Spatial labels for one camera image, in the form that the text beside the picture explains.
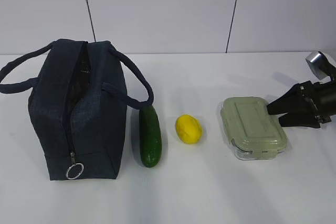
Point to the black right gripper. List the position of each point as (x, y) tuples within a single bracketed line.
[(306, 104)]

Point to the glass container with green lid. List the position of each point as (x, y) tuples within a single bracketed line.
[(252, 133)]

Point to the green cucumber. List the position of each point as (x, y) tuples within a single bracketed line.
[(150, 137)]

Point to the dark blue lunch bag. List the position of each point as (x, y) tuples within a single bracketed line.
[(78, 106)]

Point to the yellow lemon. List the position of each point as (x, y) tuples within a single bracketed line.
[(188, 129)]

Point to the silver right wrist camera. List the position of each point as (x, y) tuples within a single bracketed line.
[(320, 66)]

